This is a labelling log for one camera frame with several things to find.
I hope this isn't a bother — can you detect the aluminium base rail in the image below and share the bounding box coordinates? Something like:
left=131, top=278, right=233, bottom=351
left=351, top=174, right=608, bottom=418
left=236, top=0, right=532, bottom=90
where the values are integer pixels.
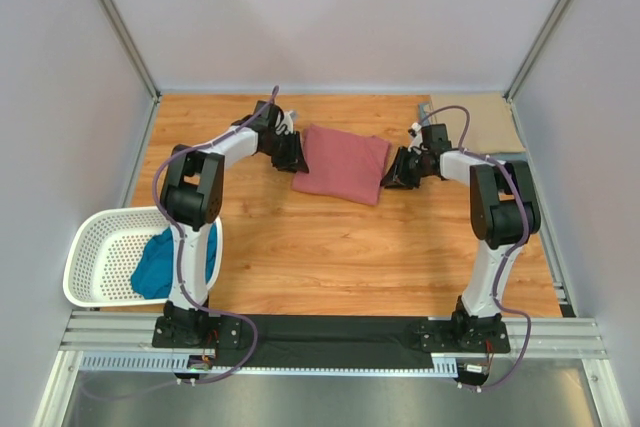
left=60, top=311, right=607, bottom=378

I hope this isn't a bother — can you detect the pink t shirt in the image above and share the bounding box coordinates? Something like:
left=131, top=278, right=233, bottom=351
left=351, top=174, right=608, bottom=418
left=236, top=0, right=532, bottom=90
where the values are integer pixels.
left=292, top=124, right=391, bottom=206

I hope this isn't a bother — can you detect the blue t shirt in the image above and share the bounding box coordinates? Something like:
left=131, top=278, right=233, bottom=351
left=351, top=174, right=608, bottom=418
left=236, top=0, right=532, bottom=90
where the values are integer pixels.
left=130, top=223, right=219, bottom=299

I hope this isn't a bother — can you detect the right aluminium frame post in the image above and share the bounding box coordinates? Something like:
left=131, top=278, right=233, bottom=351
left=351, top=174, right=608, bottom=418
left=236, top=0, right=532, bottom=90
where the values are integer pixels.
left=503, top=0, right=574, bottom=103

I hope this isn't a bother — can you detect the folded beige t shirt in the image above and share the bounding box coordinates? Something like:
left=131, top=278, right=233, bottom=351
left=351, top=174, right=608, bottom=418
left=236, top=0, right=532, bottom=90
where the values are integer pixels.
left=425, top=92, right=525, bottom=155

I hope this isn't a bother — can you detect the aluminium frame post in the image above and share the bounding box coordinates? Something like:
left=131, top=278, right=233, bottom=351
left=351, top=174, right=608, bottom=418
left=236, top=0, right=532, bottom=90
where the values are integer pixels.
left=503, top=0, right=574, bottom=103
left=98, top=0, right=161, bottom=101

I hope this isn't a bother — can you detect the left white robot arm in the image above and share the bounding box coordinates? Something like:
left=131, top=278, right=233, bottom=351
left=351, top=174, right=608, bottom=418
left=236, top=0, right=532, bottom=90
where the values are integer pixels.
left=152, top=99, right=309, bottom=349

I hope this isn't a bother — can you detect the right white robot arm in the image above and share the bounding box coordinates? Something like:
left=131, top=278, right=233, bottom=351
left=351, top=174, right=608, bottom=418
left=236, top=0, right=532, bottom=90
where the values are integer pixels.
left=380, top=123, right=541, bottom=353

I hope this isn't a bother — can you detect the folded grey-blue t shirt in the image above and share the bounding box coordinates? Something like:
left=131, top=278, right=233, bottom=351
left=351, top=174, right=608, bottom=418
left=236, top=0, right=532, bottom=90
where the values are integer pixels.
left=418, top=102, right=527, bottom=161

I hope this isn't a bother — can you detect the left aluminium frame post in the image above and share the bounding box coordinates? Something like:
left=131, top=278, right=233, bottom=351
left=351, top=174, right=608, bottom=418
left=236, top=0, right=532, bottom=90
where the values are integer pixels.
left=98, top=0, right=161, bottom=101

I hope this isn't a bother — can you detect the white plastic laundry basket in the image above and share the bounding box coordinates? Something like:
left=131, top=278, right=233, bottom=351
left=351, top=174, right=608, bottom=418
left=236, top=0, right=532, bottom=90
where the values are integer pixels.
left=63, top=206, right=193, bottom=309

